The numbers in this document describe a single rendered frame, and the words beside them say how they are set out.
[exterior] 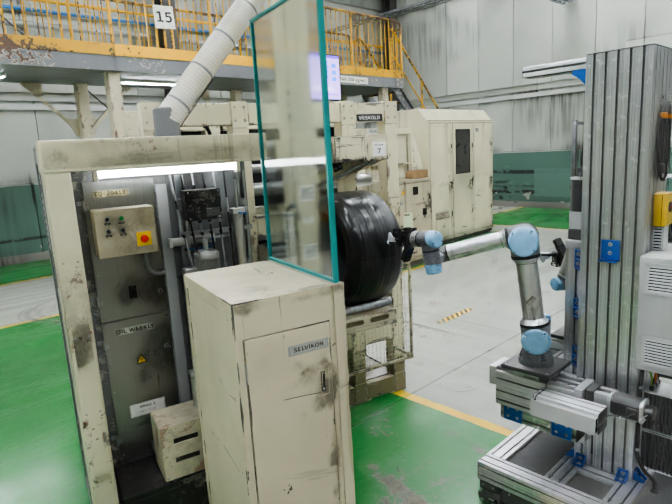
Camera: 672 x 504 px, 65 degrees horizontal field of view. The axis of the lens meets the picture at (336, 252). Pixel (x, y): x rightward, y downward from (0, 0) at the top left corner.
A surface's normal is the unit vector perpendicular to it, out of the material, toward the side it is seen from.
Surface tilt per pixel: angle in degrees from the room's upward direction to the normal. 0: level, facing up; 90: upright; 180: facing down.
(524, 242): 83
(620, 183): 90
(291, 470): 90
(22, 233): 90
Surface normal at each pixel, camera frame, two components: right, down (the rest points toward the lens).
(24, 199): 0.69, 0.10
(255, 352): 0.51, 0.13
